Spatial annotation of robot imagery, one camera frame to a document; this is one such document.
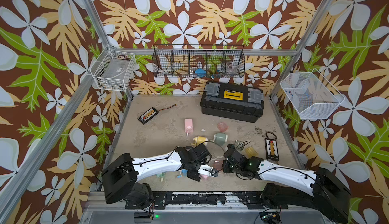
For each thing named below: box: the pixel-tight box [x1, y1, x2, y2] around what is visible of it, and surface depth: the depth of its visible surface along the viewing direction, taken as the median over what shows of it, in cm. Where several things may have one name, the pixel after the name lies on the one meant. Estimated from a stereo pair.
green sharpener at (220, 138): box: [210, 132, 228, 146], surface depth 92 cm
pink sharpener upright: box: [184, 118, 194, 137], surface depth 98 cm
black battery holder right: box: [264, 131, 280, 162], surface depth 93 cm
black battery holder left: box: [137, 106, 159, 125], surface depth 109 cm
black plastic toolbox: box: [200, 81, 265, 124], surface depth 98 cm
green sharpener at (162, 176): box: [156, 171, 166, 182], surface depth 80 cm
